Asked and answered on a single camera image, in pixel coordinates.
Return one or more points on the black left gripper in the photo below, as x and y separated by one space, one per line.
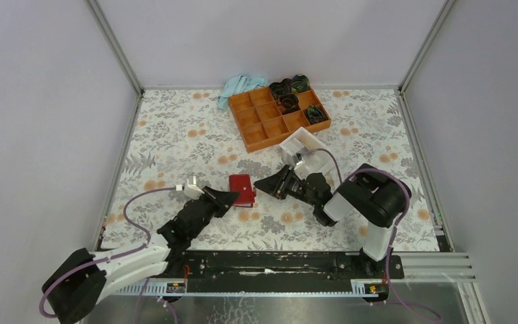
222 200

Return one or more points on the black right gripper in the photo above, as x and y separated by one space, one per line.
277 183

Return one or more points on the rolled tie dark striped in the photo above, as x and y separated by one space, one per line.
277 89

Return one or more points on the light blue cloth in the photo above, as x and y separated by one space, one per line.
237 85

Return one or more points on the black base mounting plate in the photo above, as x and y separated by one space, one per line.
205 271

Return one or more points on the red leather card holder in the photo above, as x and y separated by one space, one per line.
241 183

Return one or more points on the rolled tie orange pattern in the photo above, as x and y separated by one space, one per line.
288 103

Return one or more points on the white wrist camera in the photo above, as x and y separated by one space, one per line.
191 188
298 160

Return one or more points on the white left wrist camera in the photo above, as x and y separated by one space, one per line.
191 188

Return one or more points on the rolled tie green pattern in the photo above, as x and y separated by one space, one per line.
315 114

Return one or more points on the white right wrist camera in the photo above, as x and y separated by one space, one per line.
298 160

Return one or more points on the rolled tie yellow green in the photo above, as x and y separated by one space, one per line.
300 83

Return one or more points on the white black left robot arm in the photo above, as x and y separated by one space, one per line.
85 278

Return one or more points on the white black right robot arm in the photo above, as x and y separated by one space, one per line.
376 195

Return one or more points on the white card box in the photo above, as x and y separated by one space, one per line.
316 153

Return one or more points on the orange wooden compartment tray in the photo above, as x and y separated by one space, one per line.
266 116

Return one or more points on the floral patterned table mat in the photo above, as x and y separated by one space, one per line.
183 133

